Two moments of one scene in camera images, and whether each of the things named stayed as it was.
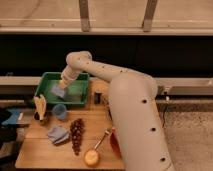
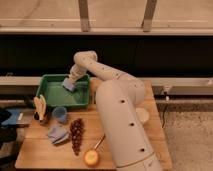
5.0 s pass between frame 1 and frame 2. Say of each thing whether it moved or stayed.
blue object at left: stayed
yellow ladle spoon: stayed
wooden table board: stayed
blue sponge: moved
